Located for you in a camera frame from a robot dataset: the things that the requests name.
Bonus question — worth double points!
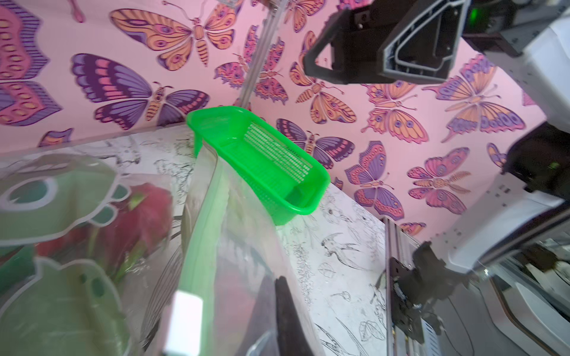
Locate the green plastic basket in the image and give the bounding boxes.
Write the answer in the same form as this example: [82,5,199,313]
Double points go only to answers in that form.
[186,106,330,225]

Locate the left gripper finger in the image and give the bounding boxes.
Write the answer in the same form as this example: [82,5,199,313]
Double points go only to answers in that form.
[275,276,314,356]

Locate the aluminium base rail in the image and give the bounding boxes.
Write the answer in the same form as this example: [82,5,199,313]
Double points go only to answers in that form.
[382,215,570,356]

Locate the aluminium frame struts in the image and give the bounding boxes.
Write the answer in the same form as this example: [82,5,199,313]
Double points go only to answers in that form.
[239,1,287,111]

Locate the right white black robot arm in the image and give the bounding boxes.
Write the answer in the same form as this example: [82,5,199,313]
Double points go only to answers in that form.
[300,1,569,355]

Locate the clear zip-top bag green seal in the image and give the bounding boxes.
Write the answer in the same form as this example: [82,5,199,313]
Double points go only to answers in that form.
[122,145,324,355]

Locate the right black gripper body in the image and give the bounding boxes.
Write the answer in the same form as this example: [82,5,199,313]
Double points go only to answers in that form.
[327,0,473,85]

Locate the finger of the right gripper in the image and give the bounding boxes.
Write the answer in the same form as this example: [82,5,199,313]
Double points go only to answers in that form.
[376,0,470,84]
[303,9,355,85]

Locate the dragon fruit in far bag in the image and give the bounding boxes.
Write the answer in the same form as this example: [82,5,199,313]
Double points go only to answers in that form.
[36,182,173,283]

